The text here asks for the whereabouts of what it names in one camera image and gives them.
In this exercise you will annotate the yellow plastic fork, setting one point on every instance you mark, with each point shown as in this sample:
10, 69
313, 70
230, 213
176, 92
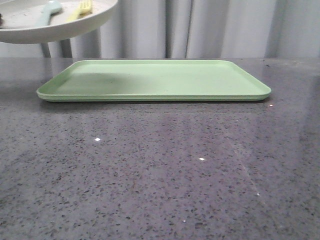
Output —
85, 7

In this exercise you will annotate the beige speckled round plate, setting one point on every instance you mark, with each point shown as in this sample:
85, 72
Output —
19, 19

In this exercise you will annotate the light green plastic tray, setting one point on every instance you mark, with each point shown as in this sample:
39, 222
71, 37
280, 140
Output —
153, 80

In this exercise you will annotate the grey pleated curtain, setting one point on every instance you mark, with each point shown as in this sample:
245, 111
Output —
193, 29

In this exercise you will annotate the light blue plastic spoon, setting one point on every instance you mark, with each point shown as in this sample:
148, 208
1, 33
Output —
51, 8

